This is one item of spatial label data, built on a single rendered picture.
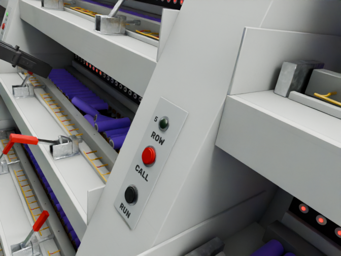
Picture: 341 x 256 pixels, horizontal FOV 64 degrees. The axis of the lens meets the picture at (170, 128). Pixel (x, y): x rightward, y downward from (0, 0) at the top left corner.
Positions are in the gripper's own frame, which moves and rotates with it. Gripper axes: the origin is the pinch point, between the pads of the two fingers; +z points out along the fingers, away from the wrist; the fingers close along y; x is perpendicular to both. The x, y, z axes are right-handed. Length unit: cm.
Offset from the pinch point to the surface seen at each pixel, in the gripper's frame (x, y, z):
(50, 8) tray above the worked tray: 12.2, 1.2, -2.5
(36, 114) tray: -7.4, 10.7, 1.3
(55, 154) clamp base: -7.4, 27.6, -0.3
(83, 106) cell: -1.1, 15.8, 6.6
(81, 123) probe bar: -3.0, 22.1, 4.3
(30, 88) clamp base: -4.9, 0.8, 1.5
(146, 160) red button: 2.6, 47.5, -3.3
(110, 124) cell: -0.4, 25.4, 7.4
